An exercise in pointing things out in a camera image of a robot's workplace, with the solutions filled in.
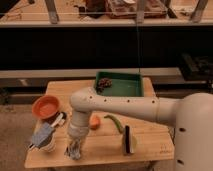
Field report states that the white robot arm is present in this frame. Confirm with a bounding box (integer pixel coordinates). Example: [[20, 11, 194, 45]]
[[68, 87, 213, 171]]

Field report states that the orange carrot toy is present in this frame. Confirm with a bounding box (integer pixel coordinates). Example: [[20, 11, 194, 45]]
[[89, 115, 101, 130]]

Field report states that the green plastic tray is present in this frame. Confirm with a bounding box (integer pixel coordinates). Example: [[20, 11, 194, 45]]
[[94, 71, 144, 97]]

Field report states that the orange plastic bowl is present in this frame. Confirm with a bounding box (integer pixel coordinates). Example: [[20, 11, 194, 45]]
[[32, 95, 60, 119]]

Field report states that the white black handled utensil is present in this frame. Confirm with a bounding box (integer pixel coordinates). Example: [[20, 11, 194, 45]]
[[51, 112, 67, 127]]

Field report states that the white cup with blue cloth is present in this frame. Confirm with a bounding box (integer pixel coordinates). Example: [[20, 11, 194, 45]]
[[28, 123, 55, 152]]

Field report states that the green pepper toy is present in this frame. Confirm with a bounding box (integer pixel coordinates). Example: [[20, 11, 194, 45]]
[[104, 115, 124, 134]]

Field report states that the brown pinecone object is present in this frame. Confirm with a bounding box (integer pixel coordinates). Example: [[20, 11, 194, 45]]
[[96, 78, 112, 92]]

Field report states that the black bristle scrub brush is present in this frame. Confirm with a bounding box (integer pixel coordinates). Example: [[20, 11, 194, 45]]
[[122, 125, 137, 155]]

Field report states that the wooden table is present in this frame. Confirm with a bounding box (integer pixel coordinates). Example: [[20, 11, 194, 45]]
[[24, 77, 176, 169]]

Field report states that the small metal cup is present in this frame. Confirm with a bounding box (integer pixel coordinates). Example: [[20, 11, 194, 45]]
[[65, 148, 81, 160]]

